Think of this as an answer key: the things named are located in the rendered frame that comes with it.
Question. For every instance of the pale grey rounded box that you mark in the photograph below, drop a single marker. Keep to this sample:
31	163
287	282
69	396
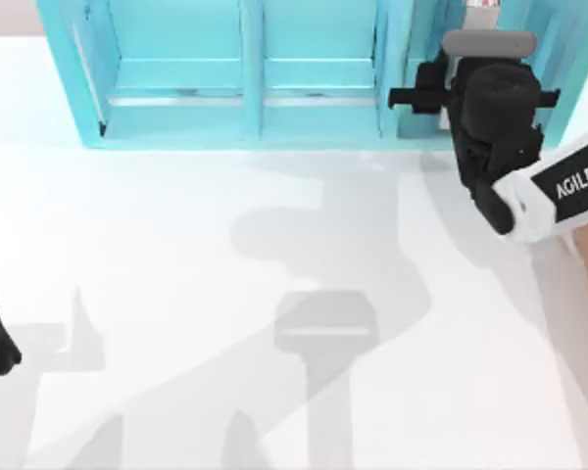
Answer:
490	43

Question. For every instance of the light blue rack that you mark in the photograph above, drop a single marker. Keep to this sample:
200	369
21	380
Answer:
176	39

